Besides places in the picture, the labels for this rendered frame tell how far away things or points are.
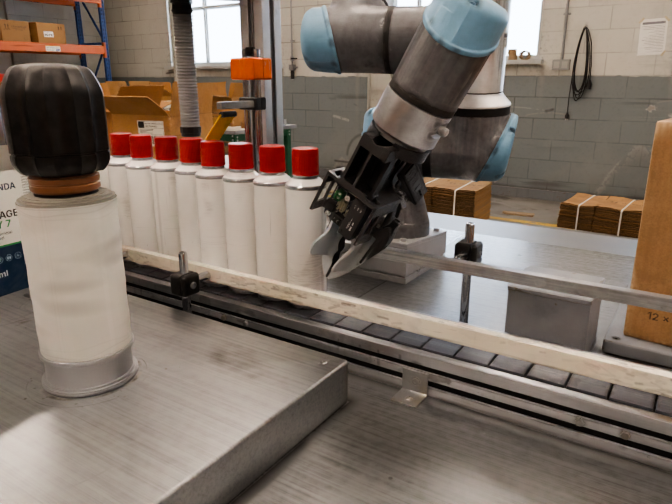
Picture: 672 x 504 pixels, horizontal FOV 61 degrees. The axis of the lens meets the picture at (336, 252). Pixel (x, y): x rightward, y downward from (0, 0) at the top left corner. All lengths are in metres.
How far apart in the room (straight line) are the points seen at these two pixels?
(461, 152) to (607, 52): 5.06
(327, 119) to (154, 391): 6.70
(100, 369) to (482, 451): 0.37
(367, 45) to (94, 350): 0.43
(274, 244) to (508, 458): 0.38
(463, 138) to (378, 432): 0.55
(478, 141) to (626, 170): 5.06
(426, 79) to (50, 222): 0.36
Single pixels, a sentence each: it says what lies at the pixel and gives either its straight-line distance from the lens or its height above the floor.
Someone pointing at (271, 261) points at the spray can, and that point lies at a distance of 0.76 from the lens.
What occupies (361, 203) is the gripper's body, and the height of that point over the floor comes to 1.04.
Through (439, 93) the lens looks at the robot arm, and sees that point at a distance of 0.58.
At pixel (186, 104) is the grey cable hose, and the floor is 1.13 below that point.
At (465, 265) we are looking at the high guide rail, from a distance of 0.68.
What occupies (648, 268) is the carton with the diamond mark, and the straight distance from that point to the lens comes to 0.80.
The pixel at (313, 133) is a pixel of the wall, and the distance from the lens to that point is 7.33.
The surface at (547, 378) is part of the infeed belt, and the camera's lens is 0.62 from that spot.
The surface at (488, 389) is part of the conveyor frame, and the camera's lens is 0.63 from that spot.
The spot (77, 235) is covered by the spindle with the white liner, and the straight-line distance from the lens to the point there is 0.55.
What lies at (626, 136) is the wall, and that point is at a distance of 5.99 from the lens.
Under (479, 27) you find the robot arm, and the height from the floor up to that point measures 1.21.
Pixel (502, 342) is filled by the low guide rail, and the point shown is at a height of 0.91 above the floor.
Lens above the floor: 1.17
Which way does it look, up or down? 17 degrees down
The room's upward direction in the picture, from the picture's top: straight up
